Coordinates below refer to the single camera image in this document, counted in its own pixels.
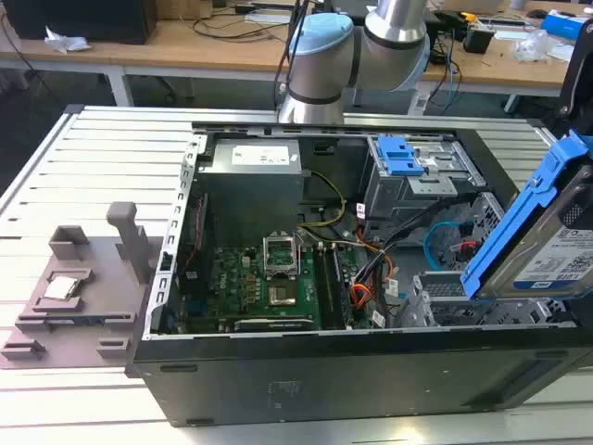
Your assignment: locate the crumpled white paper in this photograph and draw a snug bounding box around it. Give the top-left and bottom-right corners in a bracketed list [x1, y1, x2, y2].
[44, 25, 93, 55]

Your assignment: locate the light blue data wire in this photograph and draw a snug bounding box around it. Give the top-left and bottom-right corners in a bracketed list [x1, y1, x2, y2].
[423, 218, 464, 273]

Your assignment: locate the blue cardboard box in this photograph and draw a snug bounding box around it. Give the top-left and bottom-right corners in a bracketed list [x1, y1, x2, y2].
[540, 9, 593, 44]

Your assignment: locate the black cable on desk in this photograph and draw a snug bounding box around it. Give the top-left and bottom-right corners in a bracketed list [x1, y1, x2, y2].
[192, 0, 311, 44]

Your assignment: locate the silver CPU chip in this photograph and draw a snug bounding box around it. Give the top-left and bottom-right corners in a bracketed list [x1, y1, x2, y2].
[44, 276, 81, 300]

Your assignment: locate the grey power supply unit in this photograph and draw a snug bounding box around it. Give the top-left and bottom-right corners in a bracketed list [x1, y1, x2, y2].
[198, 139, 307, 233]

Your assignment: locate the wooden desk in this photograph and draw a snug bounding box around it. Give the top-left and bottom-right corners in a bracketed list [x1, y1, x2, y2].
[0, 0, 593, 112]

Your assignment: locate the black box on desk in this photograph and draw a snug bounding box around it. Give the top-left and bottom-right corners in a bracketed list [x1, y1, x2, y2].
[4, 0, 158, 45]

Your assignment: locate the black RAM slot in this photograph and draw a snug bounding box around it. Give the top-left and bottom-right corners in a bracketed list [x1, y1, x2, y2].
[314, 245, 347, 330]

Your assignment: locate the blue hanging cable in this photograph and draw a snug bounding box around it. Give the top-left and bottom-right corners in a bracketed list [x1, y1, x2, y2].
[442, 34, 462, 115]

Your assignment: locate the black power wire bundle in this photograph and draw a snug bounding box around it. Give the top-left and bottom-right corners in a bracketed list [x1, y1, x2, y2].
[351, 194, 478, 288]

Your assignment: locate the blue drive latch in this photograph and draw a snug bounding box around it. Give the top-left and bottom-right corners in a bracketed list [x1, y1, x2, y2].
[377, 133, 426, 177]

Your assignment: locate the hard disk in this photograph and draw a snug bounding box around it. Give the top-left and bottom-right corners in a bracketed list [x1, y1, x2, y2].
[460, 129, 593, 300]

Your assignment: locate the grey parts rack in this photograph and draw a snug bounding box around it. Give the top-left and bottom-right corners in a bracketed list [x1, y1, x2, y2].
[0, 201, 164, 371]

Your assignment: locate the yellow black power cable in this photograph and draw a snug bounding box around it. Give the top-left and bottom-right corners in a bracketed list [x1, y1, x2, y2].
[296, 170, 347, 229]

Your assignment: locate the green motherboard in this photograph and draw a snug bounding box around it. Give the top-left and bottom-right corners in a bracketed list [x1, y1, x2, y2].
[184, 240, 358, 333]

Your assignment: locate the black yellow device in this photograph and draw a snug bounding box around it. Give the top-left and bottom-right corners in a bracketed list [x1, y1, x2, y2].
[461, 12, 497, 55]

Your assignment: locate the metal disk bay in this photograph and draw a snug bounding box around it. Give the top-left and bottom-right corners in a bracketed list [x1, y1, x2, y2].
[398, 271, 575, 329]

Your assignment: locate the black open PC case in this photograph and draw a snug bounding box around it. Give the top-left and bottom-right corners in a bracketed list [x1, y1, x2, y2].
[124, 121, 593, 428]

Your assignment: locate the metal drive cage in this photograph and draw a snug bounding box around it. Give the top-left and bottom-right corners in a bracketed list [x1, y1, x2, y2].
[360, 134, 487, 233]

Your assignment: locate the clear plastic bag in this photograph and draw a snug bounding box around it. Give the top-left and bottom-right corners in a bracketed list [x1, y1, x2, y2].
[511, 28, 557, 62]

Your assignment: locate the metal socket cover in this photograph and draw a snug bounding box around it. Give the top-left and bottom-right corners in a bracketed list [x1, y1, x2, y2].
[261, 235, 298, 279]

